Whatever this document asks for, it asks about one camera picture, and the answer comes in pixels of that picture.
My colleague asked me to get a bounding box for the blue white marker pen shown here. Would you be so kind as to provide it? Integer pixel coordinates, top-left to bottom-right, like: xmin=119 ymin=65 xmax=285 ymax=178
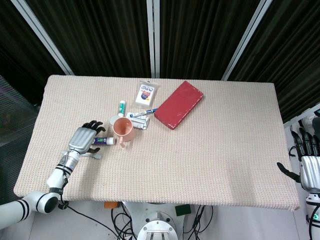
xmin=129 ymin=107 xmax=159 ymax=118

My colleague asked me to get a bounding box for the pink cup with handle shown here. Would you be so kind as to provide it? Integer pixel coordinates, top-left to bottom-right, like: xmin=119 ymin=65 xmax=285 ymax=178
xmin=112 ymin=117 xmax=137 ymax=149

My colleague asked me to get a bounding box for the dark mesh screen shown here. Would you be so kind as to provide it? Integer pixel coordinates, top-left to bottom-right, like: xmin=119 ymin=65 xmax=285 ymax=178
xmin=0 ymin=74 xmax=41 ymax=149

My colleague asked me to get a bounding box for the red brick-shaped block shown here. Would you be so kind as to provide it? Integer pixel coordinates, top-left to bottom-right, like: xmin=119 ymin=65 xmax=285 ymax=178
xmin=153 ymin=80 xmax=204 ymax=131

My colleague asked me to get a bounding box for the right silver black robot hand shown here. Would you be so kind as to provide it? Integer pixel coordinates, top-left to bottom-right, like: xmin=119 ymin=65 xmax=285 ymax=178
xmin=276 ymin=124 xmax=320 ymax=194

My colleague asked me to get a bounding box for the black cable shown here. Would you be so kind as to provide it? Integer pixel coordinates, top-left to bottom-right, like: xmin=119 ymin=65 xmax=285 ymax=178
xmin=110 ymin=206 xmax=137 ymax=240
xmin=58 ymin=197 xmax=121 ymax=237
xmin=188 ymin=204 xmax=216 ymax=240

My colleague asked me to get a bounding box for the white metal frame post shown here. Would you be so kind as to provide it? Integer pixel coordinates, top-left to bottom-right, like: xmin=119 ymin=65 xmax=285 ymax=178
xmin=16 ymin=0 xmax=75 ymax=76
xmin=220 ymin=0 xmax=270 ymax=81
xmin=145 ymin=0 xmax=161 ymax=79

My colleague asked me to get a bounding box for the purple white toothpaste tube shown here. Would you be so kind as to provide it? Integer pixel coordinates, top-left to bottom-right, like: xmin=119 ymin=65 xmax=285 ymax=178
xmin=92 ymin=136 xmax=117 ymax=146

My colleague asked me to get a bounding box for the white robot torso base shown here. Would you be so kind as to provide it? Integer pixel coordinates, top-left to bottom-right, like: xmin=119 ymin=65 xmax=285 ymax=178
xmin=122 ymin=201 xmax=199 ymax=240

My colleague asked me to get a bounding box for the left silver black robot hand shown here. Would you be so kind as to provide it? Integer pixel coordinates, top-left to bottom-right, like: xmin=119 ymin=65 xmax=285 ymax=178
xmin=67 ymin=119 xmax=107 ymax=155

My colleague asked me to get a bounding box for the battery blister pack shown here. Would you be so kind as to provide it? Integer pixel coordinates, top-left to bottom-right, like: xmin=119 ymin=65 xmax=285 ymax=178
xmin=125 ymin=111 xmax=151 ymax=131

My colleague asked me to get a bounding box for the beige waffle-weave tablecloth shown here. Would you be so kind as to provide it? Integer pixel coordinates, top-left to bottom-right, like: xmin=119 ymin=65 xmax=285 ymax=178
xmin=13 ymin=74 xmax=301 ymax=213

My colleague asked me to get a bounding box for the black pleated curtain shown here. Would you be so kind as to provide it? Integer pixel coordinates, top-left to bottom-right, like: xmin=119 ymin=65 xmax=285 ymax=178
xmin=158 ymin=0 xmax=261 ymax=80
xmin=0 ymin=0 xmax=66 ymax=106
xmin=26 ymin=0 xmax=154 ymax=78
xmin=228 ymin=0 xmax=320 ymax=123

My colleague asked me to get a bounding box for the white packet with blue print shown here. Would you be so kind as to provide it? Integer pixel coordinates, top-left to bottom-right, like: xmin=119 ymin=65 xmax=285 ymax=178
xmin=134 ymin=79 xmax=160 ymax=106

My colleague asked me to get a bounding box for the small green white tube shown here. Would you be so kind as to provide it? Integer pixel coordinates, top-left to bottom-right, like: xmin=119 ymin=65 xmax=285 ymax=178
xmin=109 ymin=99 xmax=128 ymax=124

